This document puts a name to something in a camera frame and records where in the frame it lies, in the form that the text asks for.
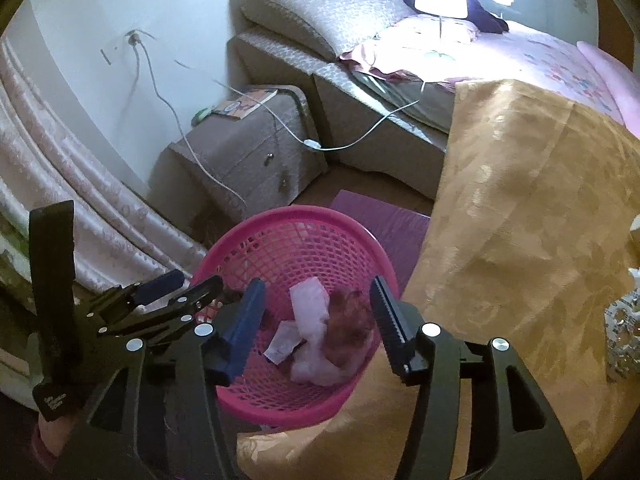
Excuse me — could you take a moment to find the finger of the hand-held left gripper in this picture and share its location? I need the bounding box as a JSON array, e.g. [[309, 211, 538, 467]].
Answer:
[[87, 269, 185, 318], [100, 276, 224, 343]]

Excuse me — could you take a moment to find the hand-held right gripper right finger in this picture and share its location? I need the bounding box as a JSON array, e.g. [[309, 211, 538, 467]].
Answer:
[[369, 275, 583, 480]]

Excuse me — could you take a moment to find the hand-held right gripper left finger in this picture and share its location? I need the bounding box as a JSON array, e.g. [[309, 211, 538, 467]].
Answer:
[[87, 277, 266, 480]]

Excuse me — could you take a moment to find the brown scrap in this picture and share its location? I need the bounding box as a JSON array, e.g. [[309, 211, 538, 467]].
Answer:
[[322, 285, 376, 368]]

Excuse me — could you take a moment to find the small white paper scrap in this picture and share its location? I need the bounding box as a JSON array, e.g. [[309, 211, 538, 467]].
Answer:
[[264, 321, 306, 365]]

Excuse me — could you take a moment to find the white tissue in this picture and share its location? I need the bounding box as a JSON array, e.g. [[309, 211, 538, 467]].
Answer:
[[289, 277, 331, 336]]

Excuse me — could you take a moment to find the white plastic bag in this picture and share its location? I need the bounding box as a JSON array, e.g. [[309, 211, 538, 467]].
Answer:
[[290, 330, 371, 388]]

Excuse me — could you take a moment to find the pink plastic mesh basket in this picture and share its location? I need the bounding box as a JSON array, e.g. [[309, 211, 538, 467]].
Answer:
[[190, 205, 401, 431]]

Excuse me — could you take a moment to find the shiny clear plastic package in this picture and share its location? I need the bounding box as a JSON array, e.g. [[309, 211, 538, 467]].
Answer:
[[602, 290, 640, 386]]

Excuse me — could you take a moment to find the person's left hand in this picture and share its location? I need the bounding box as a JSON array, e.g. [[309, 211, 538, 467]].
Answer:
[[36, 410, 78, 461]]

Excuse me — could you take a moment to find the pale patterned curtain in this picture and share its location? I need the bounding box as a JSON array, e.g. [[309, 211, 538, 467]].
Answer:
[[0, 40, 208, 396]]

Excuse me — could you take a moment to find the purple stool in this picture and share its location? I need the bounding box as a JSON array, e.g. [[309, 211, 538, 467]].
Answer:
[[327, 189, 433, 273]]

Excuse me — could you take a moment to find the beige patterned nightstand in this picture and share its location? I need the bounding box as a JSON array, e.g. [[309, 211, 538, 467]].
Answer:
[[155, 85, 328, 226]]

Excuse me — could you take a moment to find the beige upholstered bed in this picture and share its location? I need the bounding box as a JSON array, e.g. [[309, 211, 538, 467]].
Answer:
[[227, 0, 640, 201]]

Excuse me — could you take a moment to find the golden patterned tablecloth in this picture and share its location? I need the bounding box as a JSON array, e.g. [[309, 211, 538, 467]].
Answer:
[[235, 77, 640, 480]]

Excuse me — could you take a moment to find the colourful book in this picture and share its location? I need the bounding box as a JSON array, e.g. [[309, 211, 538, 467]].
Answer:
[[212, 87, 278, 121]]

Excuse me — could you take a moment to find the pink floral bedsheet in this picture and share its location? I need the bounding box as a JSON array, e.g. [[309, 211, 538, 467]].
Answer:
[[340, 15, 626, 126]]

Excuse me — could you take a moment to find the beige headboard cushion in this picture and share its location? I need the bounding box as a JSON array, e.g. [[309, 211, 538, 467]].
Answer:
[[240, 0, 406, 61]]

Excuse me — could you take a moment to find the pink pillow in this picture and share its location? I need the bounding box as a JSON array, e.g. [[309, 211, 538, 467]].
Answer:
[[577, 40, 640, 138]]

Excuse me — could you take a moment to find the long thin white cable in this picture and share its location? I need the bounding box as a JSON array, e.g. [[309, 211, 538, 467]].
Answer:
[[140, 32, 248, 216]]

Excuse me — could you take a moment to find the white lamp cable with switch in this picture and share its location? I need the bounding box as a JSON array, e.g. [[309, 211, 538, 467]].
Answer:
[[175, 60, 426, 152]]

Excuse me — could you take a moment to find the thick white wall cable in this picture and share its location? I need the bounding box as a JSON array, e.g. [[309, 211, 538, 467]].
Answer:
[[115, 40, 143, 113]]

